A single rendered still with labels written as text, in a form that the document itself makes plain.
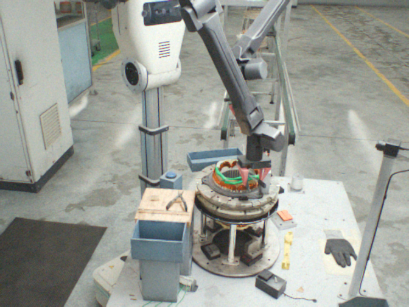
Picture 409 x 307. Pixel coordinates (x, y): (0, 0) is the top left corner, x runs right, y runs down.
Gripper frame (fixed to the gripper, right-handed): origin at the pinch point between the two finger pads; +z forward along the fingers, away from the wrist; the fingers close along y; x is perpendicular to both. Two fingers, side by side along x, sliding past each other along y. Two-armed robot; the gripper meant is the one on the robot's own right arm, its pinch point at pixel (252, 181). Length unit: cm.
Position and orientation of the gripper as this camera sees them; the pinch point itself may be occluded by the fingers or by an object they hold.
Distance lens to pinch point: 138.8
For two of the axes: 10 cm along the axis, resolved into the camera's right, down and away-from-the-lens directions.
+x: -2.6, -3.9, 8.8
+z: -0.1, 9.2, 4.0
